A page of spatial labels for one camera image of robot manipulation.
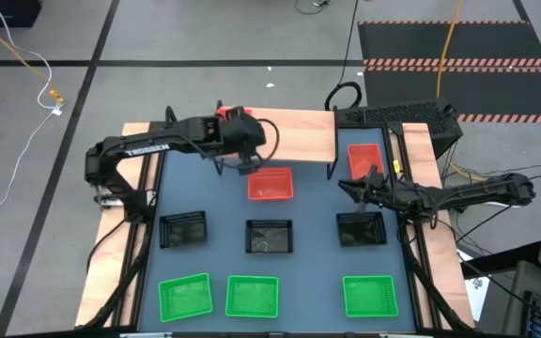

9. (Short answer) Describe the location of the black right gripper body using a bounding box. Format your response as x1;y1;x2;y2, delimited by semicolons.
355;164;406;217

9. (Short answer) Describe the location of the black mat with striped edges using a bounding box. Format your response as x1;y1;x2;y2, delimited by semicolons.
357;19;541;126

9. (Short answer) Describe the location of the black aluminium table frame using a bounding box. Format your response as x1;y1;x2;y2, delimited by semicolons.
75;105;476;338

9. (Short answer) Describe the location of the orange cable across mat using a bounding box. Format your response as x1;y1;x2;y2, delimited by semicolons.
435;0;465;100

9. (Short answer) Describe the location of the black plastic basket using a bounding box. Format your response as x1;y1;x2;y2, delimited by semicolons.
159;210;209;250
335;210;388;248
245;219;294;254

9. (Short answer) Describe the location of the orange floor cable with plug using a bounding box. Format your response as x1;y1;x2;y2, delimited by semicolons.
0;8;66;105

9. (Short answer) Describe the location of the long white floor cable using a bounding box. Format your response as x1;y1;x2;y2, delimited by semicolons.
0;0;64;225

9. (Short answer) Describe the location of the green plastic basket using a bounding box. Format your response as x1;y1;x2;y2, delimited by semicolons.
224;274;281;319
157;272;214;324
342;274;399;318

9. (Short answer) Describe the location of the white paper sheet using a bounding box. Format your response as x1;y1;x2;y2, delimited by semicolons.
457;248;491;323

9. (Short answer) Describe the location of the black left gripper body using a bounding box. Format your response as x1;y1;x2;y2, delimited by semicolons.
221;112;268;163

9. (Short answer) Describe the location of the red plastic basket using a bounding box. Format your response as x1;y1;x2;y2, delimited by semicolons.
216;106;254;119
347;143;388;181
247;166;295;202

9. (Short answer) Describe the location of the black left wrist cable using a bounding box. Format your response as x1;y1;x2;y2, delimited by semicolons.
190;117;281;171

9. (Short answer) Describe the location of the black cable with plug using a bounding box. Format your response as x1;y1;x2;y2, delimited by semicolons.
294;0;332;15

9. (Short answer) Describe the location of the black perforated computer tower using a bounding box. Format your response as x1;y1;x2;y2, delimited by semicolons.
334;97;465;160

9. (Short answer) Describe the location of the dark grey side desk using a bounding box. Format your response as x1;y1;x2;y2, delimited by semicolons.
501;260;541;338

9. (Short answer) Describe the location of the black box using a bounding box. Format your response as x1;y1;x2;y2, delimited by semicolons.
0;0;44;28

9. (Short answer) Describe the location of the wooden table side board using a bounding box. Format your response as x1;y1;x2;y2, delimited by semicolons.
75;122;163;328
401;122;476;330

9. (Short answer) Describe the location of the thick black looped cable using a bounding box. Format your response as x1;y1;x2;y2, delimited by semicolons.
324;0;363;112

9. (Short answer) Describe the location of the grey metal mounting plate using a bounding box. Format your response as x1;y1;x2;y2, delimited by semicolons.
94;185;129;208

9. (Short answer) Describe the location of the wooden shelf with black legs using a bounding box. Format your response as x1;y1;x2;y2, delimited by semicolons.
209;100;340;182

